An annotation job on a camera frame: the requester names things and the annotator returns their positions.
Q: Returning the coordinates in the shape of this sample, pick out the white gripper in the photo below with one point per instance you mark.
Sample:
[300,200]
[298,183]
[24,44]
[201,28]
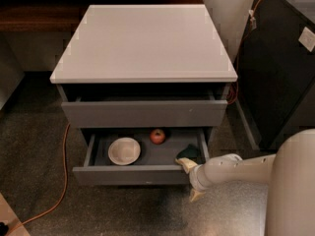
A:
[197,177]

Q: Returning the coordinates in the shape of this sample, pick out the red apple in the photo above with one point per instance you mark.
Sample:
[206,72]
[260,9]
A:
[157,136]

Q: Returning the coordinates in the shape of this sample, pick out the grey drawer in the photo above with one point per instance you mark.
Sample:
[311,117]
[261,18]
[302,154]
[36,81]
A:
[146,113]
[155,166]

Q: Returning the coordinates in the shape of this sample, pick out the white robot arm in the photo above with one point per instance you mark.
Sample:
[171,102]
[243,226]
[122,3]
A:
[289,175]

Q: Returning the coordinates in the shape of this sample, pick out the grey top drawer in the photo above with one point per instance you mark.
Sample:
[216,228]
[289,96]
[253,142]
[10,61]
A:
[146,113]

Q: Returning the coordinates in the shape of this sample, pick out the grey drawer cabinet white top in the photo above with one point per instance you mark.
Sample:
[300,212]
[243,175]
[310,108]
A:
[144,52]

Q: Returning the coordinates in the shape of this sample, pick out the green yellow sponge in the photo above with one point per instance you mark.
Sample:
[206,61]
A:
[191,152]

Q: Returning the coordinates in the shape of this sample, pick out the white ceramic bowl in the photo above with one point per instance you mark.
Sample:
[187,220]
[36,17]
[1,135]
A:
[124,151]

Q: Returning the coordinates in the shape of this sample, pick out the dark wooden shelf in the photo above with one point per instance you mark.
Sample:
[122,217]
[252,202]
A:
[58,15]

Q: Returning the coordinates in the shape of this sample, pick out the white wall outlet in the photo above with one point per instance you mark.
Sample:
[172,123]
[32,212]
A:
[307,39]

